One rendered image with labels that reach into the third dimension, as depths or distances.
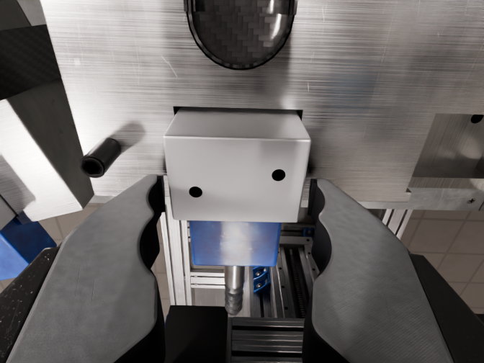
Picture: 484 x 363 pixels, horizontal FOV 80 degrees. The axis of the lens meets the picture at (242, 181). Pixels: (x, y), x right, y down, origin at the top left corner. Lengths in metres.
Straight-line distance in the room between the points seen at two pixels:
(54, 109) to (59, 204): 0.06
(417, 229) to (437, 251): 0.20
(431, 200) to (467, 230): 1.38
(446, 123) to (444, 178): 0.03
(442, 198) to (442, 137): 0.12
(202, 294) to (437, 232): 1.09
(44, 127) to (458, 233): 1.62
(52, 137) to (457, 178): 0.23
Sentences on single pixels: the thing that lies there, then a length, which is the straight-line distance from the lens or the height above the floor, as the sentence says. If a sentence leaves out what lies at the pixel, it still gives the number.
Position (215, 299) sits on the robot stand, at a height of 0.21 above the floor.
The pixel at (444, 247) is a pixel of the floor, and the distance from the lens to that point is 1.70.
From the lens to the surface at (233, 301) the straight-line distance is 0.19.
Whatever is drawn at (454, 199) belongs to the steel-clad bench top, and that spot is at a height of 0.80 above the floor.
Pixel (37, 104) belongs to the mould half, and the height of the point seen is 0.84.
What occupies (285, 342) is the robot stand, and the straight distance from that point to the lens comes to 0.57.
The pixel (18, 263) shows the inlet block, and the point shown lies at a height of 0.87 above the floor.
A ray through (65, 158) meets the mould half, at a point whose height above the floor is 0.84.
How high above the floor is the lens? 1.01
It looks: 59 degrees down
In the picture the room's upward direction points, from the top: 180 degrees clockwise
